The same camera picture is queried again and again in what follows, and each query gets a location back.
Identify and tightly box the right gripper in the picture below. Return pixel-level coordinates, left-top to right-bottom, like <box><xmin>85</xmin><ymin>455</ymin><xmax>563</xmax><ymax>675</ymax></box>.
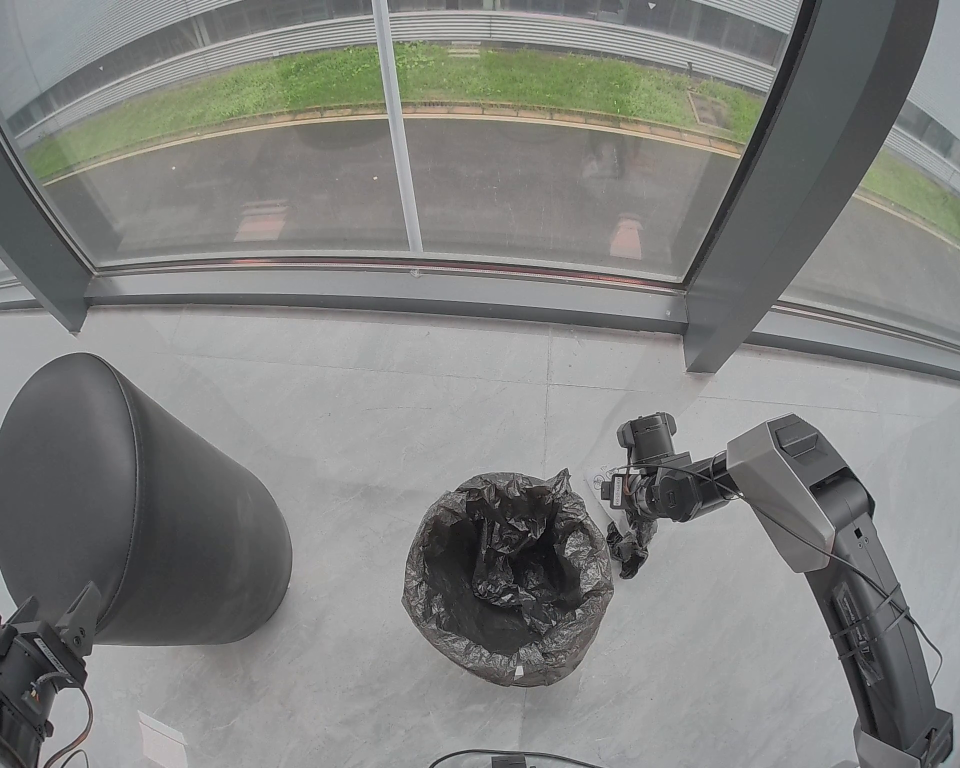
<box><xmin>604</xmin><ymin>465</ymin><xmax>663</xmax><ymax>520</ymax></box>

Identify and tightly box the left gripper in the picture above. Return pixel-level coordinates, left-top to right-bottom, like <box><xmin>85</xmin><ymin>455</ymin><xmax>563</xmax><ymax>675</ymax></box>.
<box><xmin>0</xmin><ymin>581</ymin><xmax>102</xmax><ymax>762</ymax></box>

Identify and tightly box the white printed wrapper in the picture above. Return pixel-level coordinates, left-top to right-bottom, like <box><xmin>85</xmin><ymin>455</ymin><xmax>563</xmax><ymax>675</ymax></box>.
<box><xmin>581</xmin><ymin>463</ymin><xmax>624</xmax><ymax>520</ymax></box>

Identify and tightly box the black plastic bag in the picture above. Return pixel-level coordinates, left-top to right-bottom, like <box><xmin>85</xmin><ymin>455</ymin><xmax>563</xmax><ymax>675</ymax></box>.
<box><xmin>402</xmin><ymin>466</ymin><xmax>616</xmax><ymax>687</ymax></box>

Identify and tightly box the crumpled black plastic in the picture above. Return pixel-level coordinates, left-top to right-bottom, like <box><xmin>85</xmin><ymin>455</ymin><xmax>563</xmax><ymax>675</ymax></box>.
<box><xmin>606</xmin><ymin>517</ymin><xmax>659</xmax><ymax>580</ymax></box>

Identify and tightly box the dark grey round chair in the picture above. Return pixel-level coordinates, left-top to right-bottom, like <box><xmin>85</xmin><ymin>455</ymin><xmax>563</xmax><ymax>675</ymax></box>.
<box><xmin>0</xmin><ymin>352</ymin><xmax>294</xmax><ymax>648</ymax></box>

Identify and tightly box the window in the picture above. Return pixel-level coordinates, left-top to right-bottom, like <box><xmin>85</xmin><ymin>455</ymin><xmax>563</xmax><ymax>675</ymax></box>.
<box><xmin>0</xmin><ymin>0</ymin><xmax>960</xmax><ymax>376</ymax></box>

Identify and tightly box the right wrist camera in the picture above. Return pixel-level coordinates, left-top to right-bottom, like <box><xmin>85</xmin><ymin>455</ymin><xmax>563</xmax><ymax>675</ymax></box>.
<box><xmin>616</xmin><ymin>411</ymin><xmax>682</xmax><ymax>468</ymax></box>

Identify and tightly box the black cable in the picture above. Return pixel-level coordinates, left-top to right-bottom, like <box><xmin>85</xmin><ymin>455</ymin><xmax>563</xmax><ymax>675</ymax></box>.
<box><xmin>720</xmin><ymin>480</ymin><xmax>945</xmax><ymax>687</ymax></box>

